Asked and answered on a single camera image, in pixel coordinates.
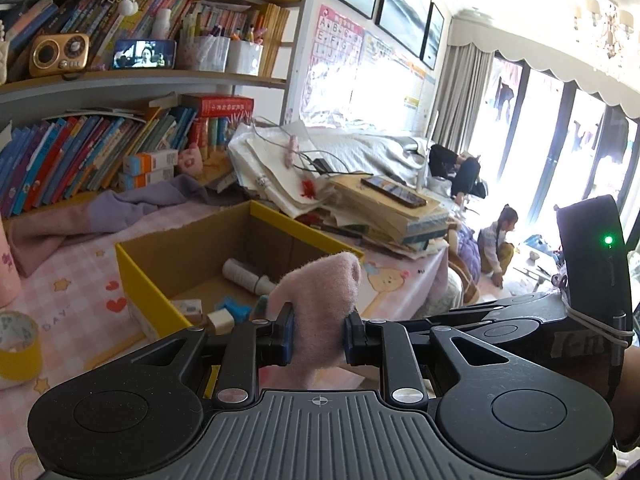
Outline staples box with cat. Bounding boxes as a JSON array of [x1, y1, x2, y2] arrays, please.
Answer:
[[171, 298, 204, 325]]

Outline yellow tape roll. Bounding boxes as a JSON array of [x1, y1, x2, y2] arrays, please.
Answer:
[[0, 311, 42, 390]]

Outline blue small object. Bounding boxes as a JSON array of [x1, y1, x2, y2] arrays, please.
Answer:
[[215, 296, 252, 324]]

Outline white grey tube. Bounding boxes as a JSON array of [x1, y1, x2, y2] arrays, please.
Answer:
[[222, 258, 276, 296]]

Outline pink fluffy glove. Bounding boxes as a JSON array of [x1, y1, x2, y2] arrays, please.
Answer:
[[259, 252, 360, 390]]

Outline beige block eraser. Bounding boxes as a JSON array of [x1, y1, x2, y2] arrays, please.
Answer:
[[206, 309, 235, 335]]

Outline child sitting on floor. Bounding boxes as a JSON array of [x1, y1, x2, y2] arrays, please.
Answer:
[[477, 204, 518, 288]]

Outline yellow cardboard box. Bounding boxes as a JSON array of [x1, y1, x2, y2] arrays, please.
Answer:
[[115, 202, 364, 341]]

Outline pink cylindrical container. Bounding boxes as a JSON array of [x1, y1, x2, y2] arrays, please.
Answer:
[[0, 228, 22, 308]]

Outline pink purple cloth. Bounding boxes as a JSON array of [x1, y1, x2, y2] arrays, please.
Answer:
[[6, 174, 244, 278]]

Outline orange white boxes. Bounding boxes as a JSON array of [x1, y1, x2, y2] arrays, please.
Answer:
[[118, 150, 178, 191]]

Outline pink pig toy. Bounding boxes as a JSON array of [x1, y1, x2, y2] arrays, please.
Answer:
[[177, 143, 204, 179]]

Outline row of leaning books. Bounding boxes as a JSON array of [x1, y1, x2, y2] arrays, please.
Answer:
[[1, 94, 254, 219]]

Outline stack of papers and books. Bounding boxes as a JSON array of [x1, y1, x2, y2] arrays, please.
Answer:
[[228, 122, 452, 260]]

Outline phone on shelf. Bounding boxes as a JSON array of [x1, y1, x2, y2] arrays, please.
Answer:
[[111, 39, 177, 70]]

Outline gold retro radio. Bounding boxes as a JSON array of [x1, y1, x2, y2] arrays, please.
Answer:
[[29, 32, 90, 77]]

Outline white shelf unit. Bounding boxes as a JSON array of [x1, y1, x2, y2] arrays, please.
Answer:
[[1, 0, 306, 126]]

